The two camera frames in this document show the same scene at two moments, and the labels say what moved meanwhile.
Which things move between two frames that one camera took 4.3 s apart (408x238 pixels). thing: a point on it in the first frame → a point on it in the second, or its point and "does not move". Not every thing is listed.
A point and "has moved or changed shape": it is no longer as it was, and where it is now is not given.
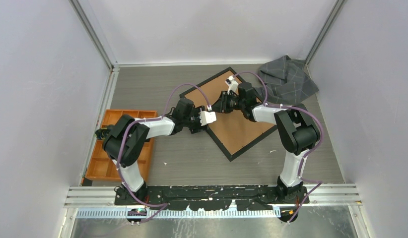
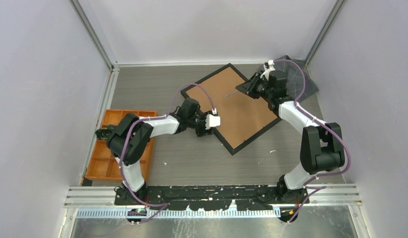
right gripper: (220, 106) → (248, 87)
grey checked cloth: (283, 81) does not move
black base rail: (215, 198) does not move
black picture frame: (232, 133) has moved or changed shape
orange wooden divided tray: (102, 167) does not move
